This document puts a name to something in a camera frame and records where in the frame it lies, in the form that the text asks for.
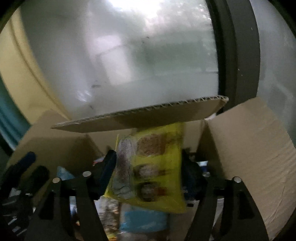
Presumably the blue sea salt cracker pack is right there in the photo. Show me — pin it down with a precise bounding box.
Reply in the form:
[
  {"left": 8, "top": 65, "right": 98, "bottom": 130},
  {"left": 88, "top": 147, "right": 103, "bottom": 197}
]
[{"left": 119, "top": 203, "right": 168, "bottom": 233}]

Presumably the yellow small snack bag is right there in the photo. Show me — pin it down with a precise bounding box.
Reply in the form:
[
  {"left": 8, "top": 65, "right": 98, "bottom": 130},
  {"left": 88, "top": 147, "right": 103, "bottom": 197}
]
[{"left": 105, "top": 123, "right": 186, "bottom": 214}]

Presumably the teal curtain left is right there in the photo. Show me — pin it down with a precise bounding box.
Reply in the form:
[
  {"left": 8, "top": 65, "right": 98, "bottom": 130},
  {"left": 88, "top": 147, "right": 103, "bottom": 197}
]
[{"left": 1, "top": 78, "right": 31, "bottom": 150}]

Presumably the brown cardboard box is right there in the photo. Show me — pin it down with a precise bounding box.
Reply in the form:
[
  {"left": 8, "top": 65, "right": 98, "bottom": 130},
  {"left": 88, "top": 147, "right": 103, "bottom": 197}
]
[{"left": 1, "top": 96, "right": 295, "bottom": 240}]

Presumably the yellow curtain left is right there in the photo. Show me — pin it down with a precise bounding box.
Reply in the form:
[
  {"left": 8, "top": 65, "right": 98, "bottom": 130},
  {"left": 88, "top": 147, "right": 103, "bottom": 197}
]
[{"left": 1, "top": 8, "right": 70, "bottom": 124}]

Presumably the black window frame post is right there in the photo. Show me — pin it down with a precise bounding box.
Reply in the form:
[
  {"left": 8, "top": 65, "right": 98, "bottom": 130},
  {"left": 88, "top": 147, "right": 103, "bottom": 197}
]
[{"left": 206, "top": 1, "right": 260, "bottom": 113}]

